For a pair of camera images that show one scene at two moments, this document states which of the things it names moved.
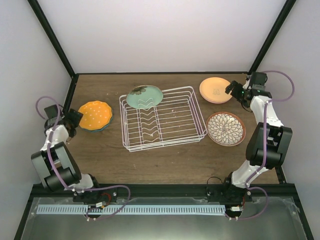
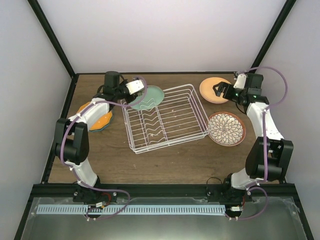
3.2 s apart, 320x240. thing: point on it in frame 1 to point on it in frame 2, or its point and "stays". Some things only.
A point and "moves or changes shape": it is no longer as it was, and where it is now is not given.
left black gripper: [76, 116] to [130, 99]
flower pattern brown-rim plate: [225, 128] stays
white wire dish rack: [177, 120] stays
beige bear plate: [213, 89] stays
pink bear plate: [215, 102] stays
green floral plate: [144, 96] moves or changes shape
